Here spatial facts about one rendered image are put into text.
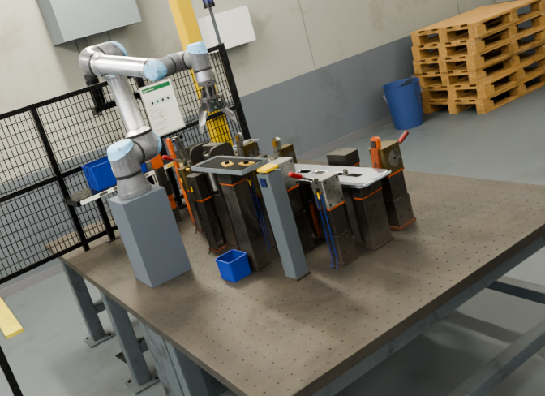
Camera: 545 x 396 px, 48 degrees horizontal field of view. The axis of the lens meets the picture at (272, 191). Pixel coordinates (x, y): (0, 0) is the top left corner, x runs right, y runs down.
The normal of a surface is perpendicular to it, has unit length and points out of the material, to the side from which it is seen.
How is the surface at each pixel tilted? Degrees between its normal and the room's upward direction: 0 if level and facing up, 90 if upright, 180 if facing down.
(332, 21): 90
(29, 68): 90
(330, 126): 90
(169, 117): 90
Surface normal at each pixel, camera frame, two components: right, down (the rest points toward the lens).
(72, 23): 0.55, 0.11
